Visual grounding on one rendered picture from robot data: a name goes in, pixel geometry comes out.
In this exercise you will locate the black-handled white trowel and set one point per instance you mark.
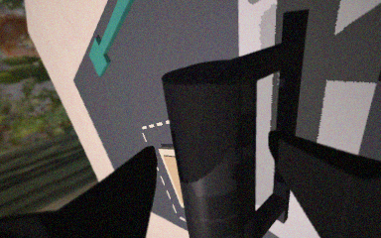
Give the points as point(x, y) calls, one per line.
point(308, 68)

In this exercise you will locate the teal flat trowel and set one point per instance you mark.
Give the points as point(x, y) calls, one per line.
point(98, 52)

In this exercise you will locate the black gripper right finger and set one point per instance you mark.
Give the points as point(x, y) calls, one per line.
point(339, 192)

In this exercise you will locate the cream rectangular tile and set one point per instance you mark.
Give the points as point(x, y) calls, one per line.
point(169, 159)

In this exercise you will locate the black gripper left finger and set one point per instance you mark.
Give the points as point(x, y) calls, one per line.
point(119, 206)

